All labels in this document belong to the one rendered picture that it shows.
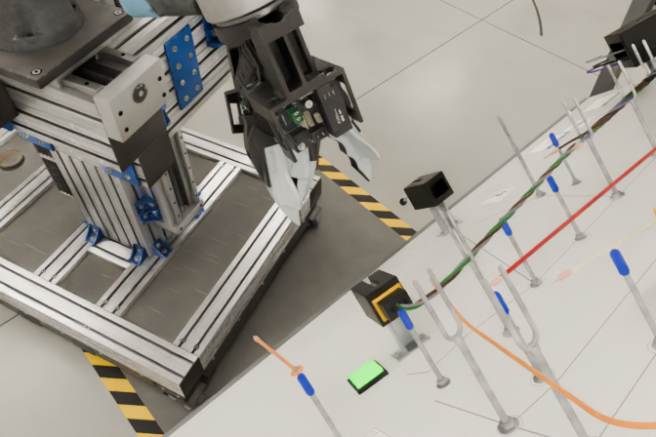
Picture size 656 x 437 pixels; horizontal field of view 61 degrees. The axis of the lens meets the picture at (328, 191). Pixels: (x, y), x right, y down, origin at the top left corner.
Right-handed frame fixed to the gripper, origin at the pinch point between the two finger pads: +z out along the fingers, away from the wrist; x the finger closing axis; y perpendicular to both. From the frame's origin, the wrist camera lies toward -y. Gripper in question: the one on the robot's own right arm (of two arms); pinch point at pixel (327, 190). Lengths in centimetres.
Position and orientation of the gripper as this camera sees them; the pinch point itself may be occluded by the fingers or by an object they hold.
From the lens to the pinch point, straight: 56.9
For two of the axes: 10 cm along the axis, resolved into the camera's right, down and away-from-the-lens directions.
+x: 8.3, -5.2, 2.2
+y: 4.4, 3.6, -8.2
